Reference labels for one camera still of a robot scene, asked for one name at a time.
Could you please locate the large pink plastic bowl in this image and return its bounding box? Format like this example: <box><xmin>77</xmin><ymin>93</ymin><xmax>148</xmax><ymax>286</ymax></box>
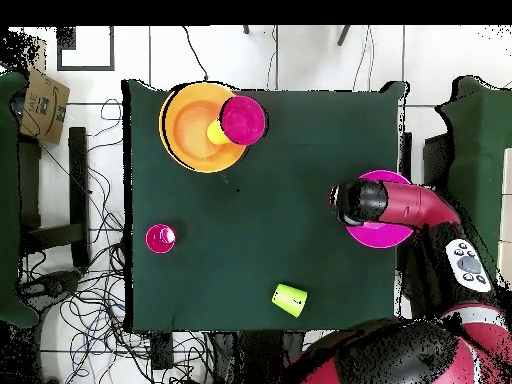
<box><xmin>344</xmin><ymin>169</ymin><xmax>416</xmax><ymax>250</ymax></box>

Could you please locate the green plastic cup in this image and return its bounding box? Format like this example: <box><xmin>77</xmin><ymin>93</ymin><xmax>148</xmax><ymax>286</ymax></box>
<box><xmin>271</xmin><ymin>283</ymin><xmax>308</xmax><ymax>318</ymax></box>

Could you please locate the small red plastic bowl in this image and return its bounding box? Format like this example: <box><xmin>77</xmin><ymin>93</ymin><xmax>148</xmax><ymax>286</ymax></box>
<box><xmin>220</xmin><ymin>94</ymin><xmax>268</xmax><ymax>146</ymax></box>

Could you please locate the yellow plastic cup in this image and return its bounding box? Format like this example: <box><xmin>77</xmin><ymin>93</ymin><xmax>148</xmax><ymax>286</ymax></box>
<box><xmin>205</xmin><ymin>118</ymin><xmax>233</xmax><ymax>146</ymax></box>

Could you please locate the large orange plastic bowl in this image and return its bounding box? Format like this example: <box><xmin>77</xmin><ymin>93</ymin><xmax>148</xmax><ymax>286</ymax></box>
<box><xmin>158</xmin><ymin>81</ymin><xmax>249</xmax><ymax>174</ymax></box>

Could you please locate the black computer tower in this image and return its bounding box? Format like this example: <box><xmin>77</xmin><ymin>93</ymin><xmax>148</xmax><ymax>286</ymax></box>
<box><xmin>422</xmin><ymin>132</ymin><xmax>455</xmax><ymax>189</ymax></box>

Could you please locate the dark green tablecloth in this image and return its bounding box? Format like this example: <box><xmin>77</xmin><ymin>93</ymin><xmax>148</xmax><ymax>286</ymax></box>
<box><xmin>121</xmin><ymin>78</ymin><xmax>409</xmax><ymax>333</ymax></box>

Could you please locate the green cloth covered side table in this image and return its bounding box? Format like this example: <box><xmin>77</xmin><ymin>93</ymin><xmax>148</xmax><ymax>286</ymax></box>
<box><xmin>0</xmin><ymin>70</ymin><xmax>41</xmax><ymax>330</ymax></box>
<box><xmin>434</xmin><ymin>75</ymin><xmax>512</xmax><ymax>281</ymax></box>

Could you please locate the red plastic cup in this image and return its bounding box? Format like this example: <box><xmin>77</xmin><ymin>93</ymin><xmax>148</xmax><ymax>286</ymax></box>
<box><xmin>144</xmin><ymin>223</ymin><xmax>178</xmax><ymax>255</ymax></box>

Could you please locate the printed cardboard box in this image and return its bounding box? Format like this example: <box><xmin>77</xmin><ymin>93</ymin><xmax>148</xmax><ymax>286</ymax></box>
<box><xmin>18</xmin><ymin>68</ymin><xmax>72</xmax><ymax>146</ymax></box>

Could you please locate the plain cardboard box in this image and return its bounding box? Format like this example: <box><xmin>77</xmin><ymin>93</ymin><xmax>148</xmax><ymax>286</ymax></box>
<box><xmin>23</xmin><ymin>37</ymin><xmax>49</xmax><ymax>75</ymax></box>

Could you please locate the dark wooden stool frame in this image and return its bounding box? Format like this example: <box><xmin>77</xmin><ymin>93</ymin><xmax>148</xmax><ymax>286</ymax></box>
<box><xmin>399</xmin><ymin>131</ymin><xmax>413</xmax><ymax>177</ymax></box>
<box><xmin>17</xmin><ymin>126</ymin><xmax>91</xmax><ymax>269</ymax></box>

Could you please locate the black floor cable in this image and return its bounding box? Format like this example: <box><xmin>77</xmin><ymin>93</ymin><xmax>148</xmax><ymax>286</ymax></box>
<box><xmin>181</xmin><ymin>26</ymin><xmax>210</xmax><ymax>83</ymax></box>

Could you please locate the tangle of cables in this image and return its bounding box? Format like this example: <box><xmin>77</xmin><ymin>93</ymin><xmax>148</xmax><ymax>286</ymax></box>
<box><xmin>17</xmin><ymin>97</ymin><xmax>213</xmax><ymax>384</ymax></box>

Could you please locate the black square frame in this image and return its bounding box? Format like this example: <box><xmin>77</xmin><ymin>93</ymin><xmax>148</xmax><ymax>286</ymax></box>
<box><xmin>56</xmin><ymin>26</ymin><xmax>116</xmax><ymax>72</ymax></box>

